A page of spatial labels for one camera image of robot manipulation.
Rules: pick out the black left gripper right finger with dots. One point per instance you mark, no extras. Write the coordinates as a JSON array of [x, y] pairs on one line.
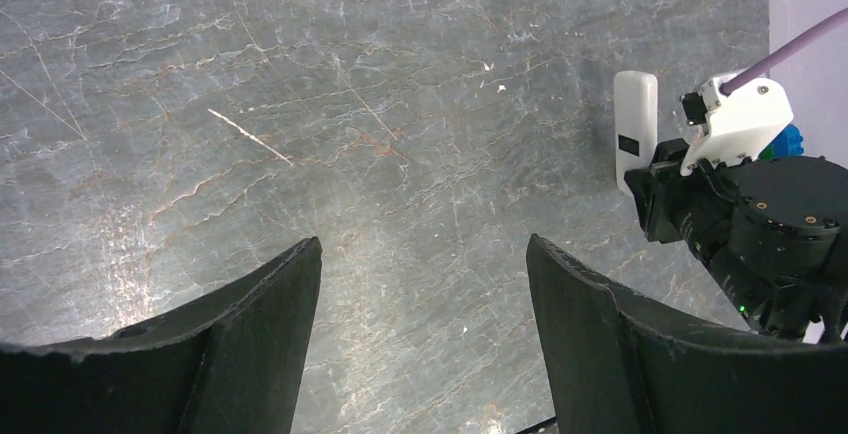
[[618, 361]]

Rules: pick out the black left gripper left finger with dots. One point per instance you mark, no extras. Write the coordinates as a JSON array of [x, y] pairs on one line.
[[230, 361]]

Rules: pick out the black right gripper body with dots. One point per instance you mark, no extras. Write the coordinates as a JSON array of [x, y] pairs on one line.
[[665, 200]]

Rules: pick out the red and white remote control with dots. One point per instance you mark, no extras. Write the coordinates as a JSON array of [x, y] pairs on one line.
[[635, 122]]

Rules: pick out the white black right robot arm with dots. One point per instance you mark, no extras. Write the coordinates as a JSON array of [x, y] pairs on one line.
[[771, 233]]

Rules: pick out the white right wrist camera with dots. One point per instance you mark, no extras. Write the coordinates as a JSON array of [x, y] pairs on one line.
[[735, 126]]

